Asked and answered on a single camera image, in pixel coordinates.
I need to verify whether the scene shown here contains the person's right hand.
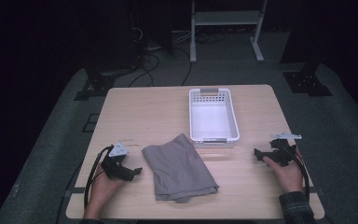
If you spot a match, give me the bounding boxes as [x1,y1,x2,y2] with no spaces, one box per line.
[262,148,305,194]

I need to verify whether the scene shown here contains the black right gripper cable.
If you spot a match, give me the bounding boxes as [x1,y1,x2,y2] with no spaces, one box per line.
[279,145,311,201]

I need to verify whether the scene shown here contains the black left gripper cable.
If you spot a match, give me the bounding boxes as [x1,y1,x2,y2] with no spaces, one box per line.
[83,145,115,210]

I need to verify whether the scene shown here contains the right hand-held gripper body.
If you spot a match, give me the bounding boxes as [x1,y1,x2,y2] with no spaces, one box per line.
[267,132,303,167]

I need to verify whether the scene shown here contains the white metal stand frame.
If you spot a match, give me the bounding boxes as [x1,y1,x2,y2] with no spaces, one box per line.
[189,0,269,64]

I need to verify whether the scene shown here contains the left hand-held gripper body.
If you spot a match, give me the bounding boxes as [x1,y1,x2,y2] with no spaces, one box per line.
[101,141,135,182]

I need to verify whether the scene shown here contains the black stand base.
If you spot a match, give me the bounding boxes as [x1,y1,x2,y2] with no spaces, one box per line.
[73,65,138,102]
[282,61,334,98]

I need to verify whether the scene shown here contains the white plastic basket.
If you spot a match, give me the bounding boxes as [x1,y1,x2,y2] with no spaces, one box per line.
[188,88,241,148]

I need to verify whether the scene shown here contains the grey cloth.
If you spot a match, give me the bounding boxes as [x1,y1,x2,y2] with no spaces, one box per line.
[141,133,220,204]

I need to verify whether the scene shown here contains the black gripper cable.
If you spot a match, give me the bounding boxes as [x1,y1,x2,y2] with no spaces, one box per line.
[83,145,115,210]
[279,145,311,201]

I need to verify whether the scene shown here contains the black floor cables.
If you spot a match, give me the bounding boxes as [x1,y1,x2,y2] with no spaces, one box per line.
[127,27,227,88]

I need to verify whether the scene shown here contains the person's left hand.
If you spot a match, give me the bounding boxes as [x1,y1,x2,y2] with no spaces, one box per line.
[86,163,127,217]

